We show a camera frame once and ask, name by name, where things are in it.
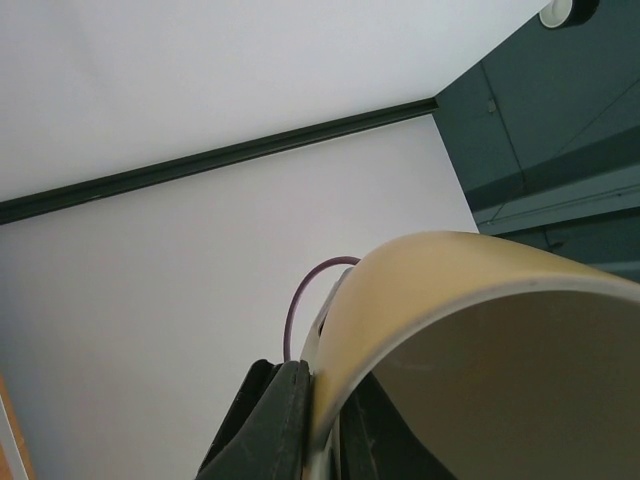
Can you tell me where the yellow mug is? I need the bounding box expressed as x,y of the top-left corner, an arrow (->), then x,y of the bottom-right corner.
303,232 -> 639,479

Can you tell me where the black aluminium frame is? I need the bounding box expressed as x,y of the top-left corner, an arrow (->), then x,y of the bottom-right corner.
1,98 -> 438,225

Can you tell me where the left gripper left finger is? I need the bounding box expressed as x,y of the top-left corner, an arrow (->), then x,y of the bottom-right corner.
197,359 -> 312,479

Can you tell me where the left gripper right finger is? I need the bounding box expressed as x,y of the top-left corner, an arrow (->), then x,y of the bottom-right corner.
339,374 -> 454,479

